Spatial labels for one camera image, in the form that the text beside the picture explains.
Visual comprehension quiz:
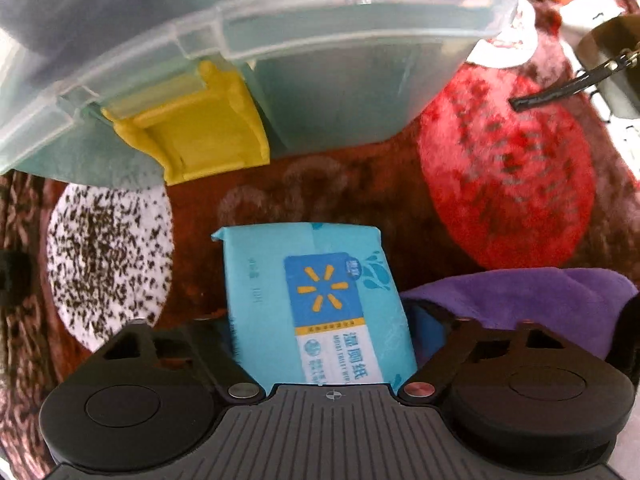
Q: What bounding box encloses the purple cloth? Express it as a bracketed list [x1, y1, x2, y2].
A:
[401, 268, 638, 359]

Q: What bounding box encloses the teal wet wipes packet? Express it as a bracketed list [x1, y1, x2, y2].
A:
[212, 222, 418, 389]

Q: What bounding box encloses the red floral plush blanket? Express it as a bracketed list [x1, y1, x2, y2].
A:
[1, 0, 639, 479]

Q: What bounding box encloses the clear plastic storage container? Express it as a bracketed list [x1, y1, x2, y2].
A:
[1, 0, 518, 188]

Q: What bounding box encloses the brown pouch with red stripe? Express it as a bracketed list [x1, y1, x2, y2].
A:
[509, 14, 639, 119]

